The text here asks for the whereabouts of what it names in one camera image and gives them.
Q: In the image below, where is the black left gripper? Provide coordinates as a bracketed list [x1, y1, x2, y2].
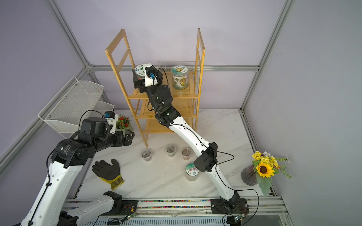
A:
[94, 129, 134, 154]

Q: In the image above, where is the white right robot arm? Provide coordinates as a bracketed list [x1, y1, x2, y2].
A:
[132, 64, 240, 213]

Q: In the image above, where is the sunflower bouquet in vase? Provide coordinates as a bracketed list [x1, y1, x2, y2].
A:
[241, 151, 292, 197]

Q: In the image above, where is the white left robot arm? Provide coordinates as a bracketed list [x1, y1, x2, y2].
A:
[20, 116, 134, 226]

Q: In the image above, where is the green-lid sunflower seed jar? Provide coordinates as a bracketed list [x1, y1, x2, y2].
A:
[171, 66, 189, 89]

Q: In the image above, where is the small clear seed cup right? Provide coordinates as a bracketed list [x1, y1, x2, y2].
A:
[182, 147, 192, 161]

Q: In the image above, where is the small clear seed cup middle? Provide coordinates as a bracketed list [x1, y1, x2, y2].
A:
[166, 144, 176, 157]

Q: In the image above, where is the bamboo three-tier shelf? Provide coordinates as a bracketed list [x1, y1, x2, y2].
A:
[105, 29, 206, 144]

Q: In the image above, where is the seed jar with floral lid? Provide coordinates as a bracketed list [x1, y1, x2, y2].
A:
[185, 163, 199, 181]

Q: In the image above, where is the small clear seed cup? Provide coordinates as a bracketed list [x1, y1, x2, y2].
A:
[141, 149, 152, 162]
[166, 144, 176, 157]
[182, 147, 192, 161]

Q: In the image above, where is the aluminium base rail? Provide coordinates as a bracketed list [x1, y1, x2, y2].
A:
[60, 196, 293, 226]

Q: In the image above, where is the black and yellow glove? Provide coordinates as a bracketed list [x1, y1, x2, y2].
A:
[92, 159, 124, 191]

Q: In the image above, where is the white mesh wall basket rack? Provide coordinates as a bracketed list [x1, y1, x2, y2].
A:
[38, 77, 114, 138]

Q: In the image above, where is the seed jar with red base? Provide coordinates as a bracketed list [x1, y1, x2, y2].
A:
[135, 64, 146, 80]

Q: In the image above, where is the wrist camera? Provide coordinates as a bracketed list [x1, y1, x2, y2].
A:
[104, 111, 119, 134]
[144, 64, 157, 88]

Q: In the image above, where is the small clear seed cup left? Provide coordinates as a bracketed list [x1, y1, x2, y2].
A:
[141, 149, 152, 162]

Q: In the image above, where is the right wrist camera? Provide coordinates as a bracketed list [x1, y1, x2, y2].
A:
[144, 64, 157, 88]

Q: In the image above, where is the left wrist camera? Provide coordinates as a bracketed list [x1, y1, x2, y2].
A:
[104, 111, 119, 134]

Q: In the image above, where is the green pot with red flowers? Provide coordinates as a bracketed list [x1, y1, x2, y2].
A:
[116, 115, 134, 132]

